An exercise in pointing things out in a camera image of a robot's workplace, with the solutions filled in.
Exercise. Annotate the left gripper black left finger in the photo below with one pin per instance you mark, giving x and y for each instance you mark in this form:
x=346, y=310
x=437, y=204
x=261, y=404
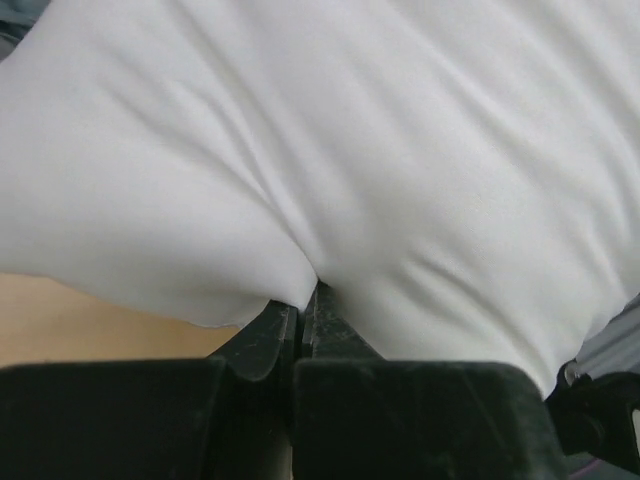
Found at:
x=215, y=417

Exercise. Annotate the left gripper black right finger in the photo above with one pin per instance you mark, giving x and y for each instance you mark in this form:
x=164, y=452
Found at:
x=359, y=416

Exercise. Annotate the white pillow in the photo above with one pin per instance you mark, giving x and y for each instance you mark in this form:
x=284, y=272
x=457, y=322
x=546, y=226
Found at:
x=463, y=174

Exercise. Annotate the blue pillowcase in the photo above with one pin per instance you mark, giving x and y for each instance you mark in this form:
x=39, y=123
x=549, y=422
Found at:
x=616, y=348

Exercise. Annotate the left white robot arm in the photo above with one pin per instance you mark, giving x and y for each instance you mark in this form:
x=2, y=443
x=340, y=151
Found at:
x=595, y=416

